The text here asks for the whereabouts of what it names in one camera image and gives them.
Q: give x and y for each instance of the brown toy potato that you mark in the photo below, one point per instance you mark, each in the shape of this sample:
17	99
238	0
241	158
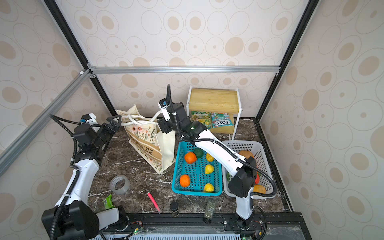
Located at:
247	154

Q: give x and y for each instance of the white plastic basket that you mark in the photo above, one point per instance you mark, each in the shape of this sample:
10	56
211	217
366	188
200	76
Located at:
257	150

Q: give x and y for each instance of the black small jar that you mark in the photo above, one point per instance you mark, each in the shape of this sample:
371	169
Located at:
174	208

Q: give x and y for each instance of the pink marker pen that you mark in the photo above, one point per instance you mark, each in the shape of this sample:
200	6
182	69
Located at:
154	202

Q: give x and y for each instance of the clear spice jar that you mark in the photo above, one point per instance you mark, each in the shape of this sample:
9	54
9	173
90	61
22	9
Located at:
209	211

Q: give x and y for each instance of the clear tape roll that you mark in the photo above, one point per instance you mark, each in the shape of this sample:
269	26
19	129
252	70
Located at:
119	184

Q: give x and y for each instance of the yellow toy mango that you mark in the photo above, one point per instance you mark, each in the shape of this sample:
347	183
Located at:
259	189

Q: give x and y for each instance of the teal plastic basket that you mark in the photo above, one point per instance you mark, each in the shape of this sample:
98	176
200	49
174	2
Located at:
196	172

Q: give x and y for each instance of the red toy pepper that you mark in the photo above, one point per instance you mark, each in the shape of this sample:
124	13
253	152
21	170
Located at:
257	180

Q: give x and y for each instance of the green lemon candy bag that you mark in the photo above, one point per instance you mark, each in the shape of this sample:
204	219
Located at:
202	117

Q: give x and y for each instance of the yellow toy fruit bottom right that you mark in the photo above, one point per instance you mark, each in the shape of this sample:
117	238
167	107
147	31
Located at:
208	188

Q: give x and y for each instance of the white wooden shelf rack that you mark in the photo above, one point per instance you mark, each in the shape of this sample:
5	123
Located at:
217	101

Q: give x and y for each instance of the yellow toy fruit top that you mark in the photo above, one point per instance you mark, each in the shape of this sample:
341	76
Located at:
209	158

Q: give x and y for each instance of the left aluminium frame bar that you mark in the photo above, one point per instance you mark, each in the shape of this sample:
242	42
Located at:
26	137

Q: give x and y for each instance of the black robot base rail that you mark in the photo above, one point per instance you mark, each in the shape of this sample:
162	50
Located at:
264	226

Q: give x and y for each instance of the teal Fox's candy bag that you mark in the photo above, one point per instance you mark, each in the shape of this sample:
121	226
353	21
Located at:
221	120

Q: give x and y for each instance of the orange upper toy orange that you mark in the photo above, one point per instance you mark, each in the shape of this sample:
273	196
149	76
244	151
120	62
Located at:
190	157

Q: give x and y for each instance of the cream canvas grocery bag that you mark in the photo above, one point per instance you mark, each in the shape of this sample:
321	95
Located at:
157	148

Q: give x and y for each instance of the yellow toy fruit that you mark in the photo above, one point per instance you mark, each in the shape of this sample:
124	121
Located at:
209	169
209	158
208	188

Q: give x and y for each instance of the green toy avocado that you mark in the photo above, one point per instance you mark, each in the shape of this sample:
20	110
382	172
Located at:
198	152

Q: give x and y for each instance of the horizontal aluminium frame bar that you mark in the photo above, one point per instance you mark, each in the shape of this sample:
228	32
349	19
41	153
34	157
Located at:
185	70

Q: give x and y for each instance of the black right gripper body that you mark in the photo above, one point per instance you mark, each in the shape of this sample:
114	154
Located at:
167	125

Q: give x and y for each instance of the orange lower toy orange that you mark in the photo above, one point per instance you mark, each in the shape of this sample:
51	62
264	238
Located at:
185	181

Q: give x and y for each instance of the yellow toy fruit middle right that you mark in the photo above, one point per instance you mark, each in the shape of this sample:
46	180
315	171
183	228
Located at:
209	169

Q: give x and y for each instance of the orange toy orange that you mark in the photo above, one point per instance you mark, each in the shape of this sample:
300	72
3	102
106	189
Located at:
185	181
190	157

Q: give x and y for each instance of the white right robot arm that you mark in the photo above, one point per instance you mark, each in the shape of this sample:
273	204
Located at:
243	170

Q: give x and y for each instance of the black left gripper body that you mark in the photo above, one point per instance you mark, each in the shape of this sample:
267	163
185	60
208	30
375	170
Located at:
106	133

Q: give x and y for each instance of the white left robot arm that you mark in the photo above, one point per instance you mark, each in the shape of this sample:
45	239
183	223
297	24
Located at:
71	218

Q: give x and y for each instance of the green small package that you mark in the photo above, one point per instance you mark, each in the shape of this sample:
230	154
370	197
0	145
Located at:
108	202

